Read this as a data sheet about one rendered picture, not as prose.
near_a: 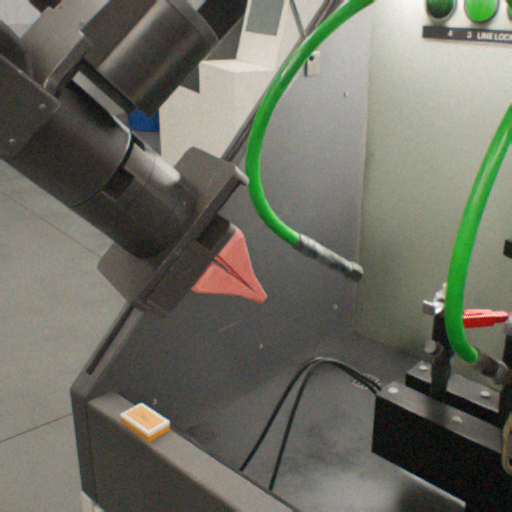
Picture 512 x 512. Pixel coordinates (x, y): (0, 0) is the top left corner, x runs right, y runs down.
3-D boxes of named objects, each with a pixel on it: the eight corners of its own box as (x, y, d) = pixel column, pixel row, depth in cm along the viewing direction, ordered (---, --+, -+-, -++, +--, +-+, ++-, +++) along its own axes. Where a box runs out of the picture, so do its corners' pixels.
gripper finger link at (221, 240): (307, 287, 46) (217, 209, 40) (242, 373, 45) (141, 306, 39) (256, 254, 51) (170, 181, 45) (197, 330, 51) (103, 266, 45)
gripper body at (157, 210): (257, 185, 41) (174, 105, 37) (152, 319, 40) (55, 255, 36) (209, 161, 46) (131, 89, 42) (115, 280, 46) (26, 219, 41)
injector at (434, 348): (402, 466, 78) (420, 302, 70) (425, 446, 81) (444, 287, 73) (424, 478, 76) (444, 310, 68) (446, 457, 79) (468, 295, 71)
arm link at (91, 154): (-28, 125, 38) (-18, 157, 33) (53, 32, 37) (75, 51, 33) (67, 195, 42) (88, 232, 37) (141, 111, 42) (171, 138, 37)
